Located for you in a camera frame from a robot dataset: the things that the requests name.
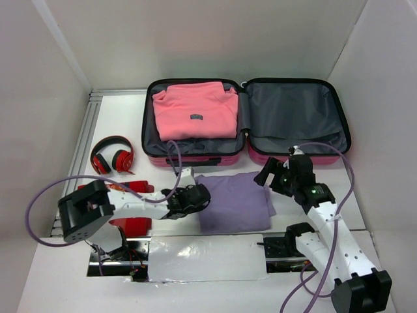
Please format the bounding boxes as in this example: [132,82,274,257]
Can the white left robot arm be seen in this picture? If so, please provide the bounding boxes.
[58,168,211,260]

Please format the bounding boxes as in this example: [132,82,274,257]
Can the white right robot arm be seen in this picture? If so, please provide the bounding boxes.
[254,154,392,312]

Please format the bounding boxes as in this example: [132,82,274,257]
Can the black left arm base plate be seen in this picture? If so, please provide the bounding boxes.
[87,237,150,282]

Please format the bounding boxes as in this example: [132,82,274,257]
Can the red patterned cloth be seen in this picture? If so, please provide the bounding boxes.
[75,180,159,246]

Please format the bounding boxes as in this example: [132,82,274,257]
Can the pink hard-shell suitcase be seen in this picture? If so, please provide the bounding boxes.
[141,78,351,166]

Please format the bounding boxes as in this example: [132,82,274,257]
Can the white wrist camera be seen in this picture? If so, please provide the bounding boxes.
[177,168,196,188]
[289,145,304,158]

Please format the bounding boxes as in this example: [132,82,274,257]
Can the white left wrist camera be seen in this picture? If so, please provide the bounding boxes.
[177,168,196,188]

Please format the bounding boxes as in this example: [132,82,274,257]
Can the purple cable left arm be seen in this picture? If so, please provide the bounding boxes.
[25,140,183,276]

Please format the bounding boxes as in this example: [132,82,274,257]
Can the red black headphones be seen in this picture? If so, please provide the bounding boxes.
[90,136,134,175]

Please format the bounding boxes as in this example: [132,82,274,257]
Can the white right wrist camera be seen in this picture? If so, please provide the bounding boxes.
[289,145,304,158]

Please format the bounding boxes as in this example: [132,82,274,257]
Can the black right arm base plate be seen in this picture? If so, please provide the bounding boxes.
[257,237,309,274]

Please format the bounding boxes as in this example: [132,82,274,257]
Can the pink sweatshirt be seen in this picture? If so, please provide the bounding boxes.
[152,82,238,141]

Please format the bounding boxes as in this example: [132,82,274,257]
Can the purple shirt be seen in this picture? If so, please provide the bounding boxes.
[197,172,276,235]

